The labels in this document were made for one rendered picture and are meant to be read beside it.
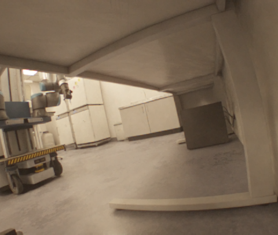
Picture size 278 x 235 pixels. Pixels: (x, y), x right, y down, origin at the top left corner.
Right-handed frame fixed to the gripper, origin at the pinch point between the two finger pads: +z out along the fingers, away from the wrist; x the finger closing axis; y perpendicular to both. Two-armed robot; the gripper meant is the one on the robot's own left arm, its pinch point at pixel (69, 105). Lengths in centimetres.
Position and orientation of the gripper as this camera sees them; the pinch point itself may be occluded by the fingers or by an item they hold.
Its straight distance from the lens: 152.5
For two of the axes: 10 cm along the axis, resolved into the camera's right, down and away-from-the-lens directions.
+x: 5.0, 0.2, 8.7
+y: 7.1, -5.8, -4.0
